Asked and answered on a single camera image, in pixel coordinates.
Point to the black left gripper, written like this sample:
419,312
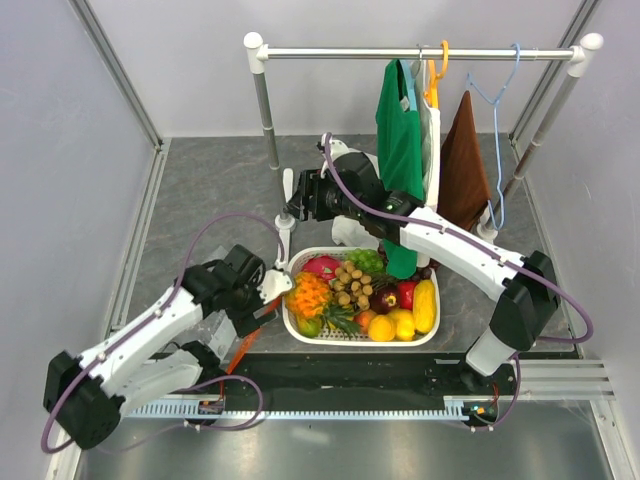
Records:
263,293

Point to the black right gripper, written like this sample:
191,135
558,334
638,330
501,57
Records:
311,183

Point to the orange toy pineapple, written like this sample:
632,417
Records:
312,296

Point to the clear zip bag orange zipper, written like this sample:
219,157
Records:
217,331

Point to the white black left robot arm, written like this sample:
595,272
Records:
88,395

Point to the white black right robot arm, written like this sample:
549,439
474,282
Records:
523,287

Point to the pink dragon fruit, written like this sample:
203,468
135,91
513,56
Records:
323,266

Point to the white grey garment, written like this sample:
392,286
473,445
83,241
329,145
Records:
430,137

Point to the green yellow mango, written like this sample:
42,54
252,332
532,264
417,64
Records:
309,327

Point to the white plastic fruit basket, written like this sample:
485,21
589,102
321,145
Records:
333,337

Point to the brown longan bunch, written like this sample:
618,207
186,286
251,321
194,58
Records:
351,286

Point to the green grape bunch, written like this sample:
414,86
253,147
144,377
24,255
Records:
366,260

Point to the peach fruit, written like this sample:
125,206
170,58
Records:
363,320

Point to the green shirt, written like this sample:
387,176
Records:
398,138

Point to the orange fruit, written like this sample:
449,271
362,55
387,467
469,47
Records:
382,328

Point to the red bell pepper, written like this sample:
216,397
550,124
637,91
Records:
405,294

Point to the dark purple grapes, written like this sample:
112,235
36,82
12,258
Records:
423,273

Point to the brown towel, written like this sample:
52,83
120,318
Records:
463,189

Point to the orange plastic hanger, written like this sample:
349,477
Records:
431,94

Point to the light blue hanger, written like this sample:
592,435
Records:
408,98

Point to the silver white clothes rack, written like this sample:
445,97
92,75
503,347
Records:
578,57

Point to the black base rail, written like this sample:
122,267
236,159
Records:
372,381

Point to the blue wire hanger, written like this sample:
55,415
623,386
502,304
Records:
497,220

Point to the white cable duct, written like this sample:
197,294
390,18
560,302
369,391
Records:
192,409

